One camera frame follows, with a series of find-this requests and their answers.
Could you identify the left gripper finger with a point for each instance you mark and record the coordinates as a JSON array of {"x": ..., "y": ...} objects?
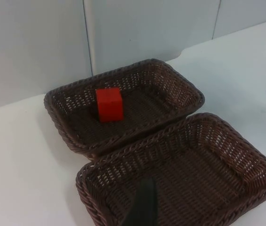
[{"x": 144, "y": 204}]

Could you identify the dark brown wicker basket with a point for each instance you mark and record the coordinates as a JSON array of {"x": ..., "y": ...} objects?
[
  {"x": 151, "y": 103},
  {"x": 194, "y": 179}
]

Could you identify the red cube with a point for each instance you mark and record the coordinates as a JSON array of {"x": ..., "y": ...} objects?
[{"x": 109, "y": 106}]

